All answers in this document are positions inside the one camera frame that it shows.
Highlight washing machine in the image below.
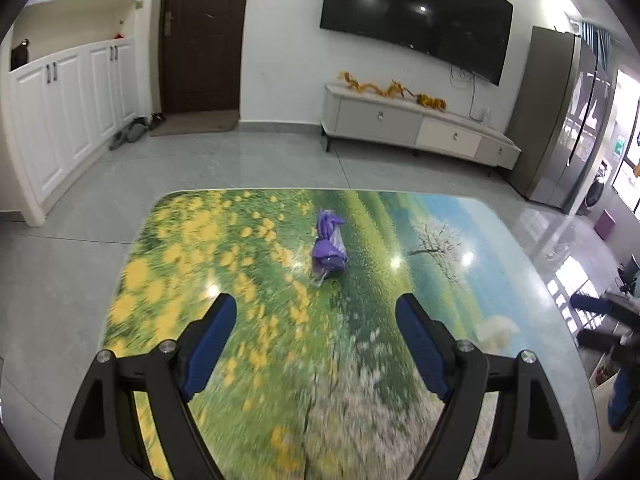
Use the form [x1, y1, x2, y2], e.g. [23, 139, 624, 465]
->
[580, 170, 608, 216]

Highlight white television cabinet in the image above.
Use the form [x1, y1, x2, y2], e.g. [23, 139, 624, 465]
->
[320, 83, 522, 177]

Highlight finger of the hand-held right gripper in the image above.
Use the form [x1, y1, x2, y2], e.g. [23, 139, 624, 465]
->
[577, 327, 640, 352]
[570, 292, 640, 320]

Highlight dark brown door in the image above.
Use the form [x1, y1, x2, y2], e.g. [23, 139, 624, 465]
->
[159, 0, 251, 116]

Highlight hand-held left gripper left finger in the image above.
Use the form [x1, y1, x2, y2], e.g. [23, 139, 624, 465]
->
[54, 292, 238, 480]

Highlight brown doormat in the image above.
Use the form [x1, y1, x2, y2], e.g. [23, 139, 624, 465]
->
[149, 110, 240, 137]

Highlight golden dragon ornament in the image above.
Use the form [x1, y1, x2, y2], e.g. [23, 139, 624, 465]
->
[338, 71, 447, 111]

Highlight black wall television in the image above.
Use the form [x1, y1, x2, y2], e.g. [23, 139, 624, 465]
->
[319, 0, 515, 86]

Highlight purple candy wrapper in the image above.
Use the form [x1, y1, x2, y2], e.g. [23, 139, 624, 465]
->
[311, 208, 349, 288]

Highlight grey refrigerator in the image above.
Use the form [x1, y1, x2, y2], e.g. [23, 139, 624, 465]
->
[505, 25, 613, 215]

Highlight black bag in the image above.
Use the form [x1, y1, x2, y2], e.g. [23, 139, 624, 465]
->
[10, 40, 30, 71]

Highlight purple stool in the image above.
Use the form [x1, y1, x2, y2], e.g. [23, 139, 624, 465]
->
[595, 210, 621, 241]

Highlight white shoe cabinet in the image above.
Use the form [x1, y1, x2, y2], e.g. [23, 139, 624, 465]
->
[0, 0, 166, 228]

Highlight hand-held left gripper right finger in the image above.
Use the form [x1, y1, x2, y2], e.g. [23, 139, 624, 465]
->
[395, 294, 578, 480]

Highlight television cables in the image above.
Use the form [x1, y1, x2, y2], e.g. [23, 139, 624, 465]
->
[448, 64, 488, 121]

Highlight blue curtain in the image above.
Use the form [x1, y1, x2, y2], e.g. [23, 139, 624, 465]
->
[580, 20, 613, 68]

